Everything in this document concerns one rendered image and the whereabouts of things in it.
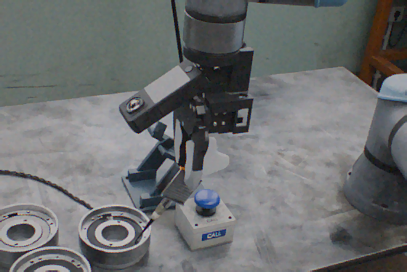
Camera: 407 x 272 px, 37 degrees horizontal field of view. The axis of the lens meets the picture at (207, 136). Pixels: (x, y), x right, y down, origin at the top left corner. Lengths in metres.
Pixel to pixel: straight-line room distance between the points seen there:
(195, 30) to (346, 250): 0.45
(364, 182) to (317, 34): 2.02
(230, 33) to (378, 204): 0.47
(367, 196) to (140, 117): 0.47
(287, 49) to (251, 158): 1.86
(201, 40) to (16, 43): 1.81
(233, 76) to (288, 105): 0.59
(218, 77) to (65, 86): 1.87
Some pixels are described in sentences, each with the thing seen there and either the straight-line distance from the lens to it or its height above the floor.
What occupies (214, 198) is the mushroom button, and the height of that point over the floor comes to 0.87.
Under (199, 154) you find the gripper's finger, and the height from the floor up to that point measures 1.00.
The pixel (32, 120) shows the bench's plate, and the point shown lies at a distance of 1.24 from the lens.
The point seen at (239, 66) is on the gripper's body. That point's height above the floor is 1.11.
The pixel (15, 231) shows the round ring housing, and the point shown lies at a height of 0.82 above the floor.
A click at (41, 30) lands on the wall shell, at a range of 2.49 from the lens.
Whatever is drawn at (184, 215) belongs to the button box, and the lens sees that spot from 0.93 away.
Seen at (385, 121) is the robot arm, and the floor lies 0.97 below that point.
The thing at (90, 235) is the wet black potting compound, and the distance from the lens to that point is 0.92.
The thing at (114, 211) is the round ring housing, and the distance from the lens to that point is 0.96.
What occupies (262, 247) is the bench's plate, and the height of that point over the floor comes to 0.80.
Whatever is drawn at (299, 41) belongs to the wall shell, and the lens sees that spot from 3.00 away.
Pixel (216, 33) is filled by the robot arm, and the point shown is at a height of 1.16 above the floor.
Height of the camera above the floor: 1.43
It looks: 32 degrees down
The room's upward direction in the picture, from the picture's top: 7 degrees clockwise
